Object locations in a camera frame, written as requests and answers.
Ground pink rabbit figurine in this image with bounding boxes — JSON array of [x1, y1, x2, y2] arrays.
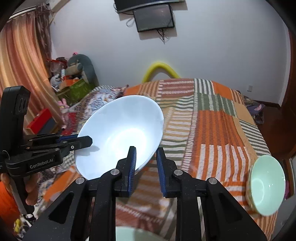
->
[[58, 98, 69, 115]]

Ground green storage box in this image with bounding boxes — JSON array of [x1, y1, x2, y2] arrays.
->
[[56, 78, 95, 106]]

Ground patterned quilt blanket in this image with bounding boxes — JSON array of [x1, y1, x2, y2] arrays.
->
[[34, 84, 128, 209]]

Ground black wall television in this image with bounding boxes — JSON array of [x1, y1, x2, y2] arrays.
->
[[114, 0, 185, 13]]

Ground brown wooden door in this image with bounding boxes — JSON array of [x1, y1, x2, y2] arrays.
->
[[280, 31, 295, 158]]

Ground grey plush toy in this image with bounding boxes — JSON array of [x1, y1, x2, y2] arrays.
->
[[67, 54, 99, 86]]

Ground orange striped curtain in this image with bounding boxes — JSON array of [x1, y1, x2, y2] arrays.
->
[[1, 11, 62, 133]]

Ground dark brown side curtain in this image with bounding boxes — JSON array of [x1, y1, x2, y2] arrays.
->
[[35, 3, 52, 72]]

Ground red gift box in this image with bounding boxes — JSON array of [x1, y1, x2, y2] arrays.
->
[[26, 108, 52, 134]]

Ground white bowl black dots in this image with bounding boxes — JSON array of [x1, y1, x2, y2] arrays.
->
[[74, 95, 164, 180]]

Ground small black wall monitor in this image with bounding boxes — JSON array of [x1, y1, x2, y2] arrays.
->
[[133, 4, 175, 33]]

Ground mint green bowl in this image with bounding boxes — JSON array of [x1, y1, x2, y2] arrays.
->
[[245, 155, 285, 216]]

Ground person's left hand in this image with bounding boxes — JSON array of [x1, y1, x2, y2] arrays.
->
[[1, 173, 39, 206]]

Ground mint green plate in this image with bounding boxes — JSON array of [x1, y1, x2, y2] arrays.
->
[[115, 226, 165, 241]]

